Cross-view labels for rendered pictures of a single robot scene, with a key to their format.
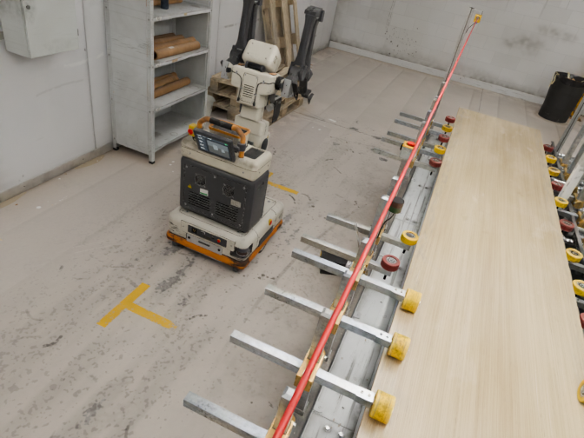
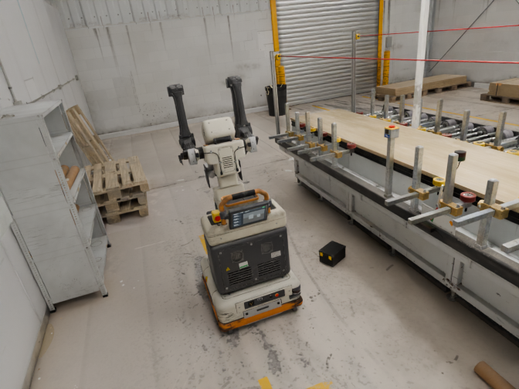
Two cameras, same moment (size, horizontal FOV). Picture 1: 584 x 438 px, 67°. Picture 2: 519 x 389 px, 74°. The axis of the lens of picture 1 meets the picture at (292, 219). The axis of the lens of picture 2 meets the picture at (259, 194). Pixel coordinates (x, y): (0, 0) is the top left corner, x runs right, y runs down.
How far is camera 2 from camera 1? 1.72 m
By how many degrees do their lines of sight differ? 31
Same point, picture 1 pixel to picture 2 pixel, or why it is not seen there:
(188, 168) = (222, 253)
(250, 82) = (227, 153)
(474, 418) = not seen: outside the picture
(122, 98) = (45, 254)
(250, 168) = (282, 215)
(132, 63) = (47, 212)
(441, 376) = not seen: outside the picture
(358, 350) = not seen: hidden behind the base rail
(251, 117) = (233, 183)
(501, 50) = (222, 89)
